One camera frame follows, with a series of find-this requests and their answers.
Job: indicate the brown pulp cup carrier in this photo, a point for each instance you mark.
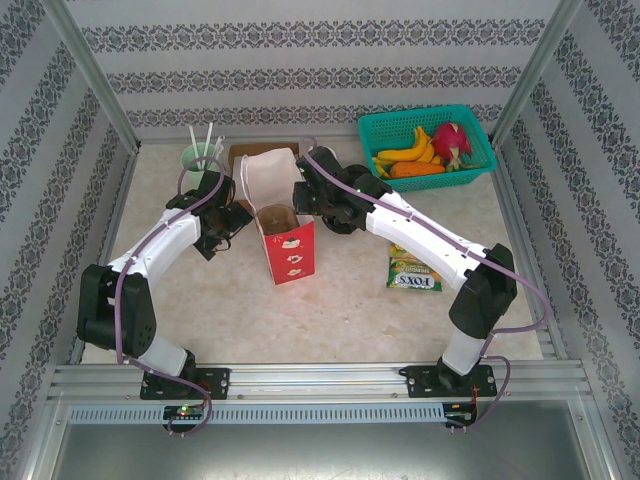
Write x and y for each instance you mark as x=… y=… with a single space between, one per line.
x=277 y=220

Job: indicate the white red printed paper bag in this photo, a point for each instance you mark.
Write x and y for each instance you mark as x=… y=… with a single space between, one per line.
x=290 y=255

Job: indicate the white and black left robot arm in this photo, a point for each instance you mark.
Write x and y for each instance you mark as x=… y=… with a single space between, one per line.
x=165 y=240

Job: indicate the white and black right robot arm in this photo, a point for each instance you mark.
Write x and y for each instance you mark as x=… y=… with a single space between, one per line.
x=425 y=235

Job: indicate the mint green straw holder cup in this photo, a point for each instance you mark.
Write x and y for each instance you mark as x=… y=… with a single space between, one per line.
x=192 y=157

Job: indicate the brown cardboard napkin box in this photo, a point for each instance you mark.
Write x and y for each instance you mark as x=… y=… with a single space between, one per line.
x=260 y=148

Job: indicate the yellow banana bunch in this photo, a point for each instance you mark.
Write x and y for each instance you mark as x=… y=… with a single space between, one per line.
x=407 y=154

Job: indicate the orange carrot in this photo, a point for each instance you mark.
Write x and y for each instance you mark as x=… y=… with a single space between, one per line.
x=417 y=170

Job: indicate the teal plastic basket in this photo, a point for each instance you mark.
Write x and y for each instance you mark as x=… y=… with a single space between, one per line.
x=395 y=132

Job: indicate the green yellow candy bag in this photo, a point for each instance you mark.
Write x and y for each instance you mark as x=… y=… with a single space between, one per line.
x=412 y=272

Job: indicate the pink dragon fruit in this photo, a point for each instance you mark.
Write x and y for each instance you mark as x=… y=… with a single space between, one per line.
x=450 y=142

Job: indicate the small circuit board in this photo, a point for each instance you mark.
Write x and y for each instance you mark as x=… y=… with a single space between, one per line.
x=182 y=412

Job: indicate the grey metal shelf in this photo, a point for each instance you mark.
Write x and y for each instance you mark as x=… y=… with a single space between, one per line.
x=320 y=452

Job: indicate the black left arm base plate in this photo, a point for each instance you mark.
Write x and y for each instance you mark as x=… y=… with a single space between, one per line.
x=215 y=382

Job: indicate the aluminium mounting rail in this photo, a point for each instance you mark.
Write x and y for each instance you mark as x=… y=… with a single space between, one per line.
x=310 y=375

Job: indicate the aluminium frame post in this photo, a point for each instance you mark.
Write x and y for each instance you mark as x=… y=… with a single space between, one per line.
x=85 y=60
x=540 y=60

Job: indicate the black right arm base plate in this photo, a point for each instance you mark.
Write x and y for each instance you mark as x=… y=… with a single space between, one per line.
x=420 y=382

